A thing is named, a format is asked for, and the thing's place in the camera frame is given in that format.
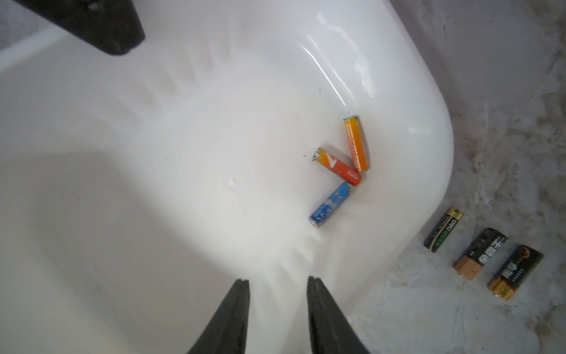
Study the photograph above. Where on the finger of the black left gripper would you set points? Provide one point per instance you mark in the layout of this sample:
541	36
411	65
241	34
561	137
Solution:
111	26

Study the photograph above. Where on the black gold green battery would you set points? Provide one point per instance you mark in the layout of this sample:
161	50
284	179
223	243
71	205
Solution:
442	229

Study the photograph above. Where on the red orange battery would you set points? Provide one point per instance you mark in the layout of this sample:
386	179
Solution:
337	167

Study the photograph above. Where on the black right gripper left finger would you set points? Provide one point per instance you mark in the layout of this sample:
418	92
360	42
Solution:
228	328

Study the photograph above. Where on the blue battery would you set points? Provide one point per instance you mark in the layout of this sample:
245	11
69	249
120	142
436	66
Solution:
328	207

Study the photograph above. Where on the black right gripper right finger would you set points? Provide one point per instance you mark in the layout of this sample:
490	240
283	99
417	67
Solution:
330	331

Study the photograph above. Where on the black orange battery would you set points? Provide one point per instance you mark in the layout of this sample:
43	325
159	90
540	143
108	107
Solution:
479	253

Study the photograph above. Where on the white plastic storage tray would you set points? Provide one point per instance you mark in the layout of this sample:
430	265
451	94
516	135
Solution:
136	189

